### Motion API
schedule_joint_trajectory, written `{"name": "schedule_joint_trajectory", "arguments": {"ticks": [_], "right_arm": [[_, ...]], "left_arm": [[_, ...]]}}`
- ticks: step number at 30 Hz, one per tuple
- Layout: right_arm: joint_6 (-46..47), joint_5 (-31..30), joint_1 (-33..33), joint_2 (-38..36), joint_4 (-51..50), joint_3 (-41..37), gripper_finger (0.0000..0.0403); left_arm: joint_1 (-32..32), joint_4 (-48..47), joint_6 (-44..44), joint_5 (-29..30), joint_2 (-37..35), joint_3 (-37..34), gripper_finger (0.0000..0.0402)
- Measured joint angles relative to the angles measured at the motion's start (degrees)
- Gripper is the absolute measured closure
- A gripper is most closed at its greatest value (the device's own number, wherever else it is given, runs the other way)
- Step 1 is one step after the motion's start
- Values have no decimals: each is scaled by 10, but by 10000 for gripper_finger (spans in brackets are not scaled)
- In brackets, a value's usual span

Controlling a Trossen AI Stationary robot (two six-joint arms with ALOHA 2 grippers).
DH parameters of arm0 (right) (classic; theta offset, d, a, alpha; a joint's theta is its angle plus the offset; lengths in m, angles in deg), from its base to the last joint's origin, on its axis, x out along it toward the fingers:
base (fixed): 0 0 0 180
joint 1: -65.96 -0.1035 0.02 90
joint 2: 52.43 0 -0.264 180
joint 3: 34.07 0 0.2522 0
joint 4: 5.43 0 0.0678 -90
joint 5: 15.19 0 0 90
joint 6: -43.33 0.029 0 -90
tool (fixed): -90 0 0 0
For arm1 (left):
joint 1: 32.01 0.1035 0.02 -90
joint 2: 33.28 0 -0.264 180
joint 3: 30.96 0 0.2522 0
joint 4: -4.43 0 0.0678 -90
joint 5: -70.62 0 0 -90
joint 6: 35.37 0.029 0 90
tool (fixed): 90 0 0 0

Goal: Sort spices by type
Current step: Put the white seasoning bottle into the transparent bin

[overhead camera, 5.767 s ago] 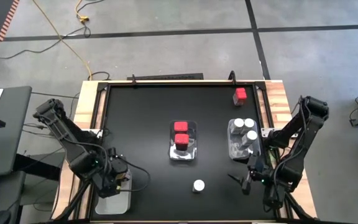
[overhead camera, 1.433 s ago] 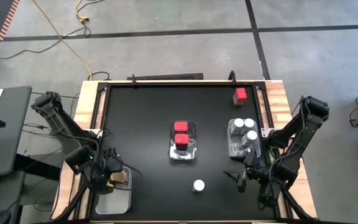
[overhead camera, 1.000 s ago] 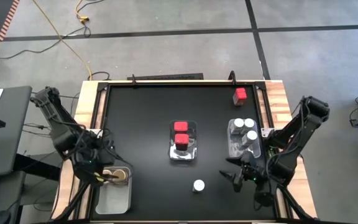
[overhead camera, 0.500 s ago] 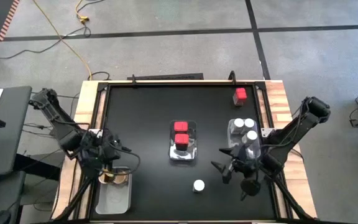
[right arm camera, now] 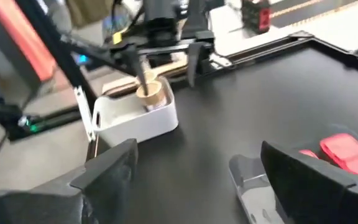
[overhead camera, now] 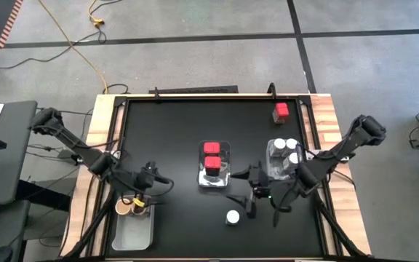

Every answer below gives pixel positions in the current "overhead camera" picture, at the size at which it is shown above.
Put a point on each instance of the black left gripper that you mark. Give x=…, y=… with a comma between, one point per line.
x=145, y=182

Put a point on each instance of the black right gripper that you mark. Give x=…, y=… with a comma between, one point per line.
x=258, y=185

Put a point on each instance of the brown-lid spice jar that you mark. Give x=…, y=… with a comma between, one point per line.
x=139, y=212
x=123, y=207

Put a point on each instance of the red spice tin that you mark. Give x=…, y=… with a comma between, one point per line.
x=211, y=147
x=213, y=163
x=281, y=109

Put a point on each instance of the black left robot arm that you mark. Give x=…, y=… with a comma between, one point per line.
x=86, y=154

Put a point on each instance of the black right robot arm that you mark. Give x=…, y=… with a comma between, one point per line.
x=340, y=149

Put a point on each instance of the yellow tape tag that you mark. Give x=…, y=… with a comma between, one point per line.
x=139, y=202

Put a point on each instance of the smoky clear plastic bin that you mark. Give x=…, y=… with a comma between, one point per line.
x=215, y=182

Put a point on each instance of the black table clamp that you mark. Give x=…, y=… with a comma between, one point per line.
x=156, y=94
x=272, y=91

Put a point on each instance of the black flat bar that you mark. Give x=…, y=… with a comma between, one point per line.
x=195, y=90

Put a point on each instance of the black diagonal frame strut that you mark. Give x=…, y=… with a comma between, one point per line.
x=96, y=222
x=335, y=225

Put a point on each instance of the black table frame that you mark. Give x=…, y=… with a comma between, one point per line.
x=213, y=97

